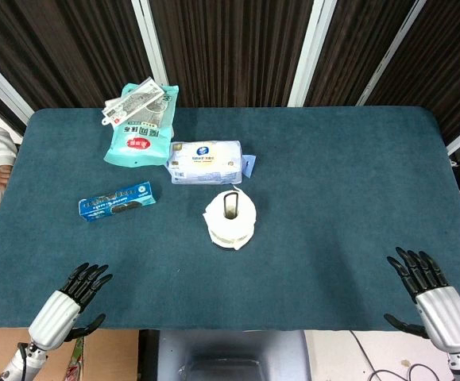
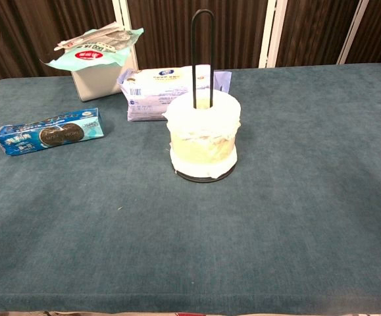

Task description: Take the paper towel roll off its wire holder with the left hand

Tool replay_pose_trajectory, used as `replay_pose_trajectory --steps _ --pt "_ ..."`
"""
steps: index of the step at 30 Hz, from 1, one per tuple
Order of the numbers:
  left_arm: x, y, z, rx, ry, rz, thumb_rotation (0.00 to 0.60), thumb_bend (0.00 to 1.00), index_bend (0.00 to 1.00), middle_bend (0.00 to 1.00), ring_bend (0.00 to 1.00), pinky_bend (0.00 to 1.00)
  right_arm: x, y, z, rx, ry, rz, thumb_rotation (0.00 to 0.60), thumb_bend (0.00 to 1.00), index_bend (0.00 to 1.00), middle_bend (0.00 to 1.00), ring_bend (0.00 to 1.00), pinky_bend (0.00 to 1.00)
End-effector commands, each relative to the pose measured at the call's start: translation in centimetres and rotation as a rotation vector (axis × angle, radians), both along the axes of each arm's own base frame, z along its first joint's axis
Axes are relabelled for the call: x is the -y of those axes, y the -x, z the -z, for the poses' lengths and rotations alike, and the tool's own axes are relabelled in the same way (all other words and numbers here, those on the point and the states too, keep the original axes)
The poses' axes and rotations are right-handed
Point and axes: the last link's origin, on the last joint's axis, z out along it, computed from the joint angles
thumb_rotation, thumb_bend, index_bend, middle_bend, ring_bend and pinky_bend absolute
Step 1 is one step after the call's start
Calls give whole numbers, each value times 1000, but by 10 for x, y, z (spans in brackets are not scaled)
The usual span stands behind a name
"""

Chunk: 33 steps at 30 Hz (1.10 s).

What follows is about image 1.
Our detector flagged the blue cookie box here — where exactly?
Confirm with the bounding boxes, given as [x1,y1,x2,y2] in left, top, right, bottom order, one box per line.
[78,181,157,222]

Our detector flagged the black floor cable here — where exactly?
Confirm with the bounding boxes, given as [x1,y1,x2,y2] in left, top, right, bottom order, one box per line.
[350,331,455,381]

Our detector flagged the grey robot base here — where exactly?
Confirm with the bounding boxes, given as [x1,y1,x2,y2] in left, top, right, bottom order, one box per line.
[157,329,311,381]

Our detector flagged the brown cardboard box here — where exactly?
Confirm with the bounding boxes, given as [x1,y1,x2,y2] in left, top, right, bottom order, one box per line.
[0,328,140,381]

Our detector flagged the white toilet paper roll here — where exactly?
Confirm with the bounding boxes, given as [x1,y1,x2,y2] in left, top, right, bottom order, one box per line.
[202,185,259,252]

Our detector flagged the teal table cloth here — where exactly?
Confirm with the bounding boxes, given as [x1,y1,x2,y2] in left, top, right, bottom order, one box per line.
[0,106,460,332]

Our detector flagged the white tissue pack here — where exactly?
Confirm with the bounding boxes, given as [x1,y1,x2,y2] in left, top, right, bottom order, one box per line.
[165,139,257,186]

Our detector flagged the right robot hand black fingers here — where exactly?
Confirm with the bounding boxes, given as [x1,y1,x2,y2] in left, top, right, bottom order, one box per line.
[383,246,460,353]

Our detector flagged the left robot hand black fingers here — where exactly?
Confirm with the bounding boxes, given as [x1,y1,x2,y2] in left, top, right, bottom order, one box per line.
[28,262,114,352]

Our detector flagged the teal cleaning cloth bag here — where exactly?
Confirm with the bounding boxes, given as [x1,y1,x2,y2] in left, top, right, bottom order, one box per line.
[102,83,180,170]

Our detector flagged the small white printed packet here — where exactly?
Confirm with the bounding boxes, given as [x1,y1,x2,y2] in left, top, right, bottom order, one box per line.
[101,76,165,127]

